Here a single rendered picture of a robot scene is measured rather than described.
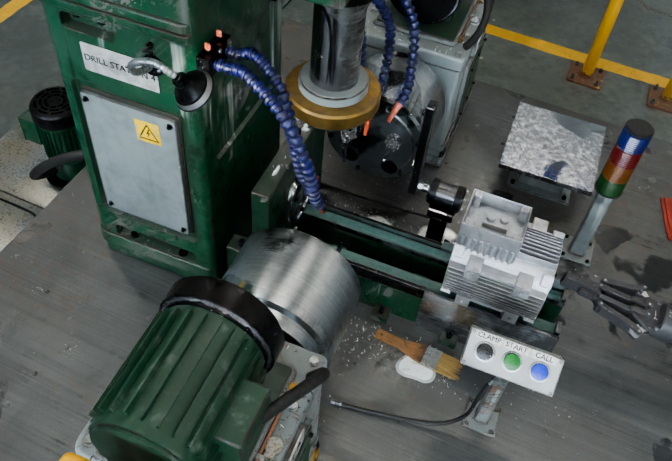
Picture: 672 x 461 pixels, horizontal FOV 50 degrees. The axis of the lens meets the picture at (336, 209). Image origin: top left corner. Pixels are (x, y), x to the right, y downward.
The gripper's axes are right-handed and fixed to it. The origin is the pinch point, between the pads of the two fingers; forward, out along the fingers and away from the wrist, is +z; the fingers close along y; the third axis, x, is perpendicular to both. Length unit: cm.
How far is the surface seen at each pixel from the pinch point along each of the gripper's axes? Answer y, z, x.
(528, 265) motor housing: 4.3, 11.8, -4.0
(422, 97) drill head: -29, 45, -5
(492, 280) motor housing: 8.4, 17.0, -0.3
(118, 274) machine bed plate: 23, 93, 36
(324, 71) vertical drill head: 4, 61, -29
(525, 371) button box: 26.2, 7.2, -2.4
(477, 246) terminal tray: 4.8, 22.3, -3.7
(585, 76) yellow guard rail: -220, -17, 99
